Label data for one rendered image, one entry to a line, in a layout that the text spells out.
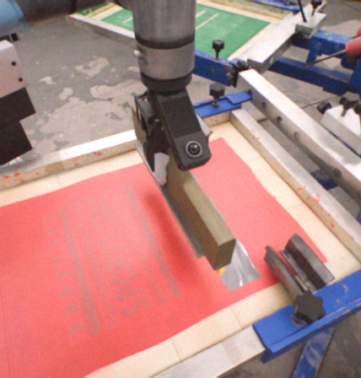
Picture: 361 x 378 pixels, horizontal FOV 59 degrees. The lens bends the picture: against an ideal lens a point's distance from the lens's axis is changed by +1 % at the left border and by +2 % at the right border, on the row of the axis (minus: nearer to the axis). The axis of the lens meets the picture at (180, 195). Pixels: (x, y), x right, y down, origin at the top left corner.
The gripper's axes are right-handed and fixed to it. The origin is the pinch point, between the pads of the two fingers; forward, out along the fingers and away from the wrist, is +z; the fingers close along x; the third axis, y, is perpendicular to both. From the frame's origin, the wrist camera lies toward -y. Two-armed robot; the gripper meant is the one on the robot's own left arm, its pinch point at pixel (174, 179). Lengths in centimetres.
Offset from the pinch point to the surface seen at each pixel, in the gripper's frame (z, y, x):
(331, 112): 1.4, 4.7, -41.3
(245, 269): 13.0, -15.9, -7.5
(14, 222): 13.8, 14.5, 30.9
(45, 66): 110, 274, 11
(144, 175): 13.7, 15.5, 1.1
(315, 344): 104, -26, -53
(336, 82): 18, 33, -76
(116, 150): 12.2, 25.2, 4.7
